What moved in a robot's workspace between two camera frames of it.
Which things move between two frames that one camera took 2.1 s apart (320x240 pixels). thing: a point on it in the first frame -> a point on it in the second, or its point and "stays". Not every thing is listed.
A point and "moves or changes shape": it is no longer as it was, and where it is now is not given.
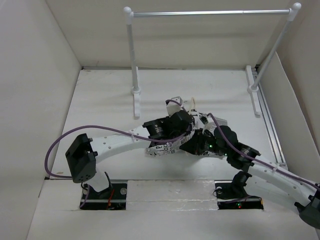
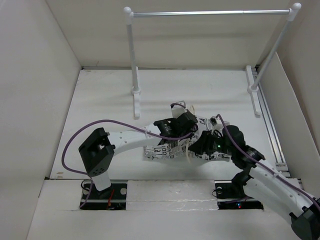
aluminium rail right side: (266, 114) stays
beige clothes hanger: (193, 105) moves or changes shape
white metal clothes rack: (252, 89) stays
